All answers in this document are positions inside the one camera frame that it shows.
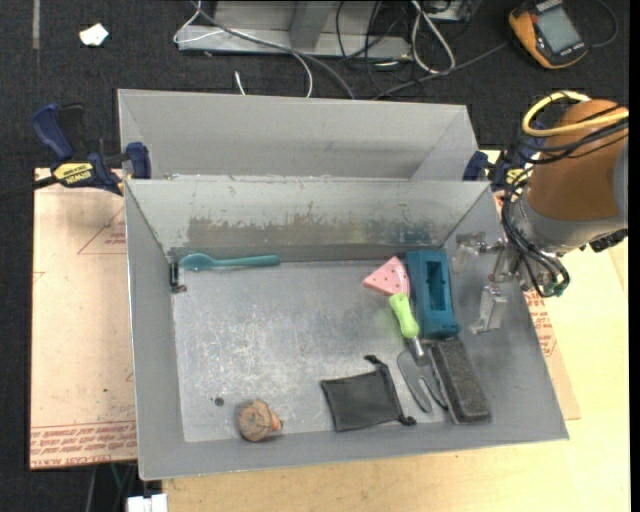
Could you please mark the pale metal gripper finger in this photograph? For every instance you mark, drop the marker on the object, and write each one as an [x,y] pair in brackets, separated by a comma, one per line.
[469,252]
[489,312]

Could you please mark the teal hollow plastic block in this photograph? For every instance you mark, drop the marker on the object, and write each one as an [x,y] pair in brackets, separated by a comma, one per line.
[440,312]

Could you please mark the dark green flat block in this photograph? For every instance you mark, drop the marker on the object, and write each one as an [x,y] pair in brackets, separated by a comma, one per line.
[461,382]

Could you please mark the pink toy watermelon slice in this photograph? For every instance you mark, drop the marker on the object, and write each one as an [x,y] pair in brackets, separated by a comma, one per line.
[390,280]

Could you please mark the grey metal bin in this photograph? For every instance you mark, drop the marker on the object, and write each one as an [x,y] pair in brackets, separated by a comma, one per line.
[280,330]

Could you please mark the teal plastic spoon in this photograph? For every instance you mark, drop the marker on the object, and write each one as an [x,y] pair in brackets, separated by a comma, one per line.
[225,261]

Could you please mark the orange-brown toy shell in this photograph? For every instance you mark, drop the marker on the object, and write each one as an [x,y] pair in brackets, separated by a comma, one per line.
[255,421]

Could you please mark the brown cardboard board red print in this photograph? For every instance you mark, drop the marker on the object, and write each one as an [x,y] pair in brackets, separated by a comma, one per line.
[80,320]

